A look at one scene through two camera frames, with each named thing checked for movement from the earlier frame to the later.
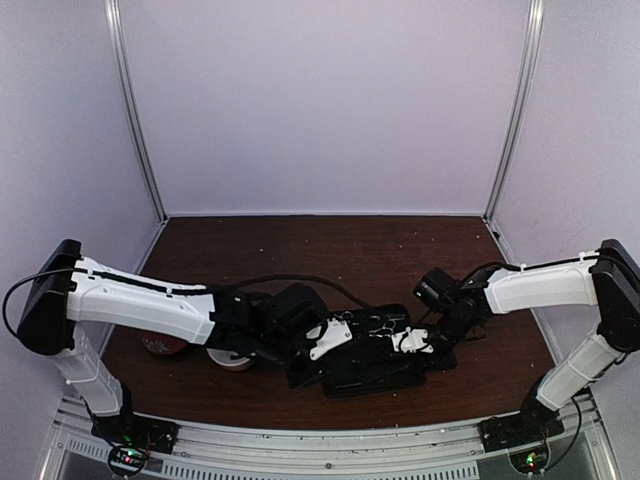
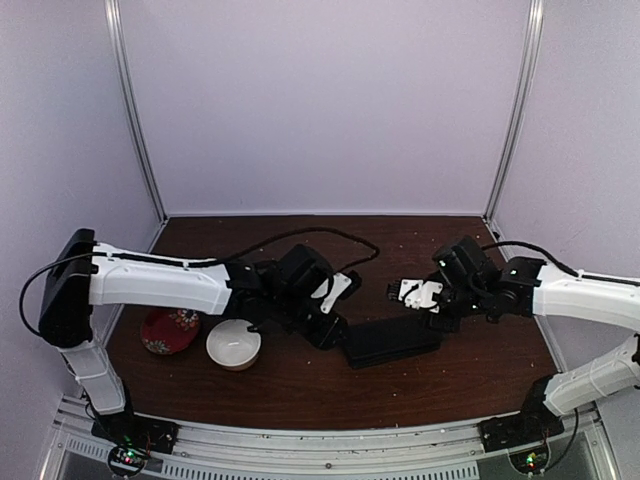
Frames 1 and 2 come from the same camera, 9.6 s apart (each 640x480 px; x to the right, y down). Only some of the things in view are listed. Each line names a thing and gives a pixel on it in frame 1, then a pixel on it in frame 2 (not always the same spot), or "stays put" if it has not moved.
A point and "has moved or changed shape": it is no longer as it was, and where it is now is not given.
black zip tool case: [367, 363] has moved or changed shape
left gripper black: [297, 380] to [324, 339]
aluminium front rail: [381, 449] stays put
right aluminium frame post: [535, 36] stays put
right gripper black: [447, 362] to [445, 326]
